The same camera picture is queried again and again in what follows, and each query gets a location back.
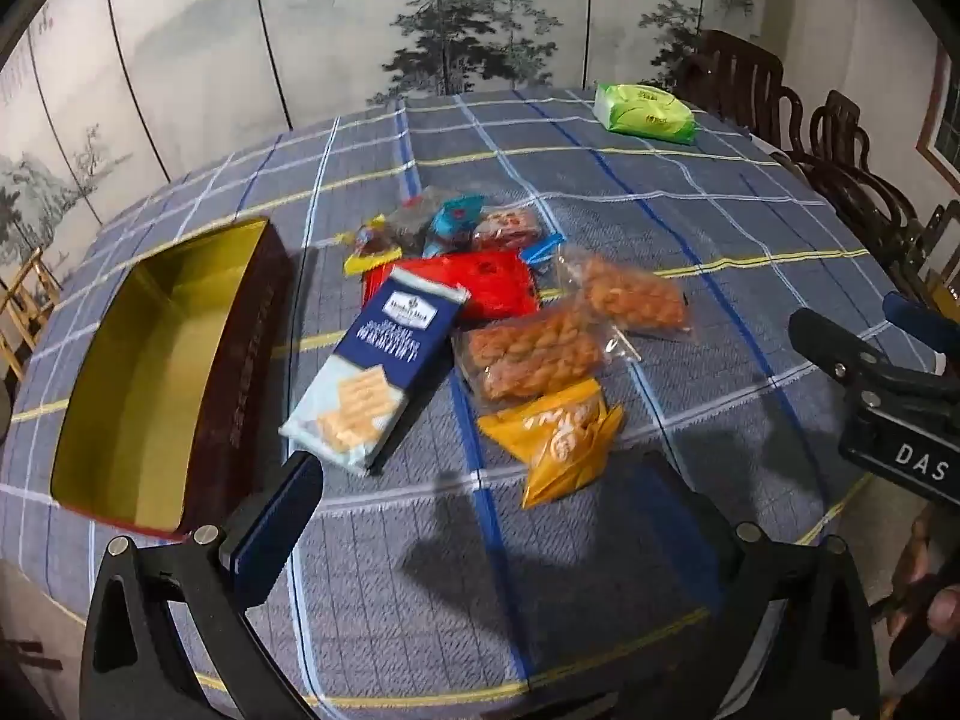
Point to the person's right hand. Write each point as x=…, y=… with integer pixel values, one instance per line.
x=919, y=547

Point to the red and white pastry packet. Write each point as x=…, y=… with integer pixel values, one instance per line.
x=506, y=229

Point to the red snack packet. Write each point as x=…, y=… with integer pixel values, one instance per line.
x=495, y=285

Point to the blue cracker box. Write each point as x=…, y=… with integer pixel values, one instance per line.
x=367, y=382

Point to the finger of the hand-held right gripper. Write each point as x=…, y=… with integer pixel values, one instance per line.
x=832, y=345
x=919, y=322

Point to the framed wall picture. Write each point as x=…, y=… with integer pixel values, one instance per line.
x=946, y=127

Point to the dark wooden chair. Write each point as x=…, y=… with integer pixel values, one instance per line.
x=847, y=165
x=937, y=240
x=731, y=75

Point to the blue plaid tablecloth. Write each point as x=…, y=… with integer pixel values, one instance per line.
x=600, y=187

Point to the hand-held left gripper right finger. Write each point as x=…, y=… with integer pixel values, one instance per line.
x=697, y=532

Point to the maroon tin box gold interior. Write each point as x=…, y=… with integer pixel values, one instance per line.
x=150, y=360

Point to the dark clear snack packet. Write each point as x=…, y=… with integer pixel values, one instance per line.
x=412, y=225

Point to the clear fried twist packet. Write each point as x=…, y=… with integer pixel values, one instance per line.
x=630, y=296
x=532, y=352

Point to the yellow candy packet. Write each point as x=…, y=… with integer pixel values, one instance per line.
x=367, y=251

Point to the green tissue pack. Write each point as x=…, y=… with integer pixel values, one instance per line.
x=645, y=114

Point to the painted landscape folding screen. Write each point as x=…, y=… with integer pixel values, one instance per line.
x=300, y=15

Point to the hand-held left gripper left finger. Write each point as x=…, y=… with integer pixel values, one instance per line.
x=277, y=510

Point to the yellow snack packet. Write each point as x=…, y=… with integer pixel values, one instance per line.
x=562, y=435

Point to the bamboo chair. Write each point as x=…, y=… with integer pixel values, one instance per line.
x=30, y=307

